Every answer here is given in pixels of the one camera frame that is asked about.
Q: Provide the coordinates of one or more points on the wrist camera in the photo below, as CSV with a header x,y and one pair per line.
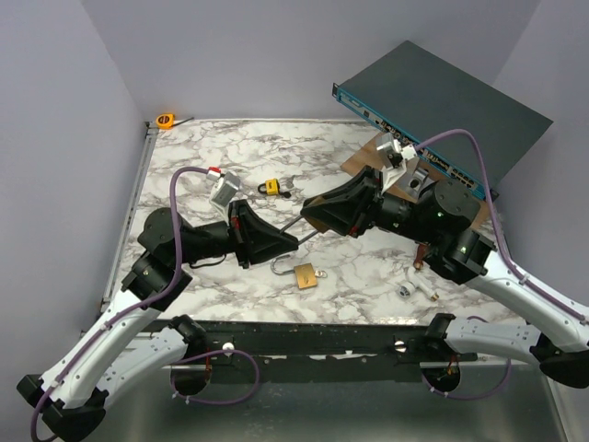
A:
x,y
226,186
391,152

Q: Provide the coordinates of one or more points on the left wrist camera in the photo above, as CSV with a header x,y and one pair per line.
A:
x,y
226,186

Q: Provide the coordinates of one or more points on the orange tape measure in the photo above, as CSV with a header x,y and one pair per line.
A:
x,y
167,121

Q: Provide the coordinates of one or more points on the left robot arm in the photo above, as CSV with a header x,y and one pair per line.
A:
x,y
72,397

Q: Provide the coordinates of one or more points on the blue network switch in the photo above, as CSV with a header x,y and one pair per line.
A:
x,y
416,95

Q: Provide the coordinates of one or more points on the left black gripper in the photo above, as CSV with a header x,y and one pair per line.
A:
x,y
254,238

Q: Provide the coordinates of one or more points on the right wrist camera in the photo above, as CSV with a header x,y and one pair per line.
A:
x,y
391,152

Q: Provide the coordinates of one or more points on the yellow padlock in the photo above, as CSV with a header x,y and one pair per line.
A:
x,y
270,187

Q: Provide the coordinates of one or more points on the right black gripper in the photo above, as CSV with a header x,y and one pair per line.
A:
x,y
326,207

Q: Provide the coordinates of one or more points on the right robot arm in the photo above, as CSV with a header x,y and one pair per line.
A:
x,y
554,336

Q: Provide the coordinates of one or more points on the small silver ring part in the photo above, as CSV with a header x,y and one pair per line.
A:
x,y
404,291

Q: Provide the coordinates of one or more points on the open brass padlock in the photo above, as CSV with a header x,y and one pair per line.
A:
x,y
305,274

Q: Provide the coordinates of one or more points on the black mounting rail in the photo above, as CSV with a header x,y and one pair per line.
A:
x,y
316,353

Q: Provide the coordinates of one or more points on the silver metal bracket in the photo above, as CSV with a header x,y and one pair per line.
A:
x,y
415,180

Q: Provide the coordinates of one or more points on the wooden board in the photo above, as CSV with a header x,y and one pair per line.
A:
x,y
367,156

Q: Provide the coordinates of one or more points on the long shackle brass padlock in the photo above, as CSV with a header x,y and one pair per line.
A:
x,y
299,228

